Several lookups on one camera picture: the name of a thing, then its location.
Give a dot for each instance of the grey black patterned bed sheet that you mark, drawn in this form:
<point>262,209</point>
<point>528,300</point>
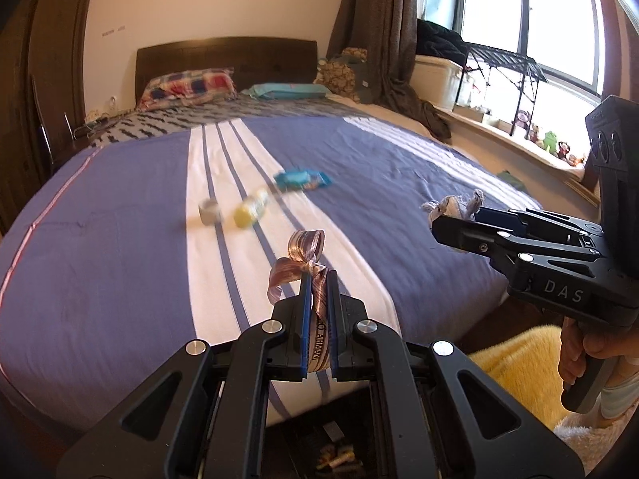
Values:
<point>199,114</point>

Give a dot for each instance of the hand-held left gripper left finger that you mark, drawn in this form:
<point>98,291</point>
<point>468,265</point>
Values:
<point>304,324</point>

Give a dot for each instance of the brown monkey plush toy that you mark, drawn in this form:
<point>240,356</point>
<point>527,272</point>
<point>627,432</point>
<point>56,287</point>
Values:
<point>522,120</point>

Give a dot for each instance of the white storage box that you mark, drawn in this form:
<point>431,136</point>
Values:
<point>437,82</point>

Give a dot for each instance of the beige windowsill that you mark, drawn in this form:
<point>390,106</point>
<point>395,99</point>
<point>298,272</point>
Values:
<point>499,144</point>

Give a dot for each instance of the green cloth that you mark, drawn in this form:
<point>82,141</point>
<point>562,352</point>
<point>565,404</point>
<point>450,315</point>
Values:
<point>511,179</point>

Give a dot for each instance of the small yellow bottle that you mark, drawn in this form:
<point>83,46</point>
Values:
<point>251,208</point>

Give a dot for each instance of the black box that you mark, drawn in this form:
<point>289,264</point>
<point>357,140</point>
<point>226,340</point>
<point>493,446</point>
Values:
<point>299,439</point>

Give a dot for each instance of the teal pillow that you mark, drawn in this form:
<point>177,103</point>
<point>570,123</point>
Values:
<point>287,91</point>

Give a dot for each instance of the large window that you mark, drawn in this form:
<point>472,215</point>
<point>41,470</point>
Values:
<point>524,10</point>

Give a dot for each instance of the small grey wrapper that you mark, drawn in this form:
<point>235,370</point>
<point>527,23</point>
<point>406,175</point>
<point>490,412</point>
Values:
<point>333,431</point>

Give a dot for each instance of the dark red plush toy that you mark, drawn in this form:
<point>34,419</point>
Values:
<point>564,150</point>

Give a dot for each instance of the blue snack wrapper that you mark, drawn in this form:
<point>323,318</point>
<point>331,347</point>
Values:
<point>302,179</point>

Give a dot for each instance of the person's right forearm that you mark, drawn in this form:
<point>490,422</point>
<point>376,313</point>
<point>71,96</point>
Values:
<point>620,394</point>

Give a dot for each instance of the dark wooden wardrobe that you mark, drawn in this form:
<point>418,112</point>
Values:
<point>45,60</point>

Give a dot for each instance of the dark wooden headboard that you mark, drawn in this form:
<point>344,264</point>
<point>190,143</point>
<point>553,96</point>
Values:
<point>224,52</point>

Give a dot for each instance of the brown patterned cushion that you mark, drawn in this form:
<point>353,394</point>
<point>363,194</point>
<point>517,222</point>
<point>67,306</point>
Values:
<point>335,77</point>

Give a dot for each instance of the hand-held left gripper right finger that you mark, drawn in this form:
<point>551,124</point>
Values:
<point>335,329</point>

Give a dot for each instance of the yellow fluffy cloth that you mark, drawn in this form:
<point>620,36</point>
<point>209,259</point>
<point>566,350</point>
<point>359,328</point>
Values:
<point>519,374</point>

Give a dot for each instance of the white fluffy cloth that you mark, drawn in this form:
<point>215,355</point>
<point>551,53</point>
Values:
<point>584,441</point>

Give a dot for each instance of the brown striped ribbon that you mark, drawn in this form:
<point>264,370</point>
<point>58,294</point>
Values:
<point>299,247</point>

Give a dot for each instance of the black folding rack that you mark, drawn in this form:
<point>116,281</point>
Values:
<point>504,60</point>

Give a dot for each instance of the small grey white container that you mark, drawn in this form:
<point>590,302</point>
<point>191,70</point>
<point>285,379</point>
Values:
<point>210,212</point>

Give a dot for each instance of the green frog plush toy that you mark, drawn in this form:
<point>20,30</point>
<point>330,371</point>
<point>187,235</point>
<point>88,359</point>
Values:
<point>550,141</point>

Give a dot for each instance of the plaid pillow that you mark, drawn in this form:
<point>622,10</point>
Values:
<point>187,87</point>

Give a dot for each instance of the dark jacket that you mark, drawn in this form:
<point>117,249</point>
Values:
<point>439,40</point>

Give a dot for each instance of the yellow wrapper scraps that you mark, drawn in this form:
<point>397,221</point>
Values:
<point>337,457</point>

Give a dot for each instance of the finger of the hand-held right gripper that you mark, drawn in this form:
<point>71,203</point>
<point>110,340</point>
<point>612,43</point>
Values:
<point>499,217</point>
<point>469,239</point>

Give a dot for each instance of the small brown plush toy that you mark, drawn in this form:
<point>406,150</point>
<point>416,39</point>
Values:
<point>536,134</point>

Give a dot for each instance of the brown curtain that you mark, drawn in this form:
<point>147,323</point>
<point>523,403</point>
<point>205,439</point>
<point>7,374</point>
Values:
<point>379,20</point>

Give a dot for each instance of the person's right hand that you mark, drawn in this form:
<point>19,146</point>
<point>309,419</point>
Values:
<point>584,357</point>

